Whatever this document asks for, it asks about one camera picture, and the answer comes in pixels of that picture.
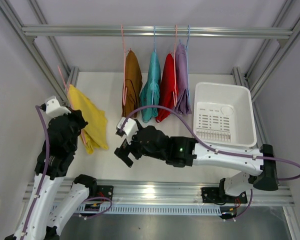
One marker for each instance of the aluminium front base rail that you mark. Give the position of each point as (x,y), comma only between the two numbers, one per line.
(176,193)

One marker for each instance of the grey slotted cable duct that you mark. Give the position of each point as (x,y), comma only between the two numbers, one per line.
(143,209)

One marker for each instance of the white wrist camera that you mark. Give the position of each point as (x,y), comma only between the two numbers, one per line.
(53,108)
(125,128)

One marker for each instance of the pink hanger of brown trousers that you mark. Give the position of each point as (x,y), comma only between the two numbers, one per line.
(125,87)

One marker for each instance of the pink hanger of yellow trousers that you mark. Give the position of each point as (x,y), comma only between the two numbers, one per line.
(62,77)

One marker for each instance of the brown trousers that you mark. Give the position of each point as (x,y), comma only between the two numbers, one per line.
(133,84)

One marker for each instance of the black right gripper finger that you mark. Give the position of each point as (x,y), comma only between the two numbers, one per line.
(137,125)
(123,154)

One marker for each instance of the yellow trousers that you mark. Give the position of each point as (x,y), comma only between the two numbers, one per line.
(93,134)

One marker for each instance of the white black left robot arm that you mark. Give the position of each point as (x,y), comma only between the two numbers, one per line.
(40,221)

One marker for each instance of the aluminium hanging rail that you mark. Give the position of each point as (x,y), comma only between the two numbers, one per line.
(49,30)

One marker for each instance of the aluminium left frame post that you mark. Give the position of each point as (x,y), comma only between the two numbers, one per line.
(15,22)

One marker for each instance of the red trousers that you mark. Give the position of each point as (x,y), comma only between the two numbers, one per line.
(167,85)

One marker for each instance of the teal trousers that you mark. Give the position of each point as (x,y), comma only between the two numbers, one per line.
(151,92)

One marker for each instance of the white plastic basket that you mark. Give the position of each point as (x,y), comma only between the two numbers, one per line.
(223,114)

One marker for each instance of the aluminium right frame post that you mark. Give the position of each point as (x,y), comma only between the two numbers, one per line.
(272,52)

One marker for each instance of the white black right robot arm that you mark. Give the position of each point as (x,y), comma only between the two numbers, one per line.
(256,169)

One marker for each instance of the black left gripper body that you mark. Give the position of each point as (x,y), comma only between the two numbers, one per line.
(77,124)

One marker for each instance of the lilac trousers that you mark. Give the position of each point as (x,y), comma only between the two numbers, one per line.
(180,105)

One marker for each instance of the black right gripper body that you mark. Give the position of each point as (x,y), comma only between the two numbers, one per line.
(140,151)

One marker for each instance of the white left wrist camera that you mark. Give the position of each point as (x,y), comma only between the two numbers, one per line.
(53,108)

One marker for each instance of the aluminium frame post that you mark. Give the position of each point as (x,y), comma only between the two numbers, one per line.
(15,22)
(272,52)

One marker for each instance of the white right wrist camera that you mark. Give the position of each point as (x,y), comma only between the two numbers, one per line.
(125,128)

